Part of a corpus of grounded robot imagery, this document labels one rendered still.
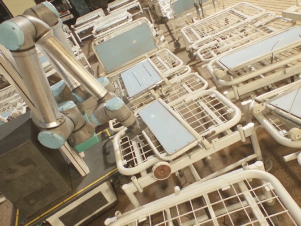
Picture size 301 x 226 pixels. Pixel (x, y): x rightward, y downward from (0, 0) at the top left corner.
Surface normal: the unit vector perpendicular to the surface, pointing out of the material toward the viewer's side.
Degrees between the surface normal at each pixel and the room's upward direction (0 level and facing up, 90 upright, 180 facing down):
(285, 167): 0
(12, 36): 83
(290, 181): 0
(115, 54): 90
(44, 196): 90
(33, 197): 90
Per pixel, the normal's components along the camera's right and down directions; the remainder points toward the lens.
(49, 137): -0.15, 0.66
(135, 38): 0.25, 0.45
